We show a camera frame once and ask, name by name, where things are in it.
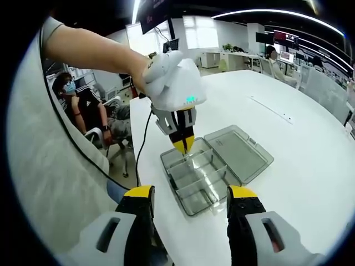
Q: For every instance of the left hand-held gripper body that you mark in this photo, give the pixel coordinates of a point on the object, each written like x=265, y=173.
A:
x=177, y=83

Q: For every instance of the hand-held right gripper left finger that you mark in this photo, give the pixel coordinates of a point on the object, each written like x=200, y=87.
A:
x=122, y=238

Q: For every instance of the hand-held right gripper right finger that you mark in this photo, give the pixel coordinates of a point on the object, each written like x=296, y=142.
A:
x=255, y=238

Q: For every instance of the grey transparent guide fixture box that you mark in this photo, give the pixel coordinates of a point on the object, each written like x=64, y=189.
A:
x=238, y=155

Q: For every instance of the black computer monitor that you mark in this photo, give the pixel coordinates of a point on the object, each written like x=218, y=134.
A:
x=171, y=45

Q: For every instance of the person's blue jeans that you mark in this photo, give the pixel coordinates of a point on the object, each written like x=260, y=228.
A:
x=116, y=192

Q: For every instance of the yellow-green bin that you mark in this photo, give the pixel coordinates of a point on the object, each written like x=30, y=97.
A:
x=223, y=66

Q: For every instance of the white office desk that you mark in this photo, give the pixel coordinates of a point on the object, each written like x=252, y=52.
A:
x=235, y=59

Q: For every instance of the green potted plants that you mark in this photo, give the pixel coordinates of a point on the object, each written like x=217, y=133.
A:
x=230, y=47

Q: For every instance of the white office chair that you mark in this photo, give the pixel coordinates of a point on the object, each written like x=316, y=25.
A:
x=94, y=135

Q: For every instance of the person's cream shirt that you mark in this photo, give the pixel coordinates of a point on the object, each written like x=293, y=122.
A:
x=41, y=166

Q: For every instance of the large dark wall screen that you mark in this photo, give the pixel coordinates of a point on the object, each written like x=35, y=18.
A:
x=155, y=23

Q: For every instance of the red wall screen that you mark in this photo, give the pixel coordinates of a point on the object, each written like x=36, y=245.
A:
x=285, y=40

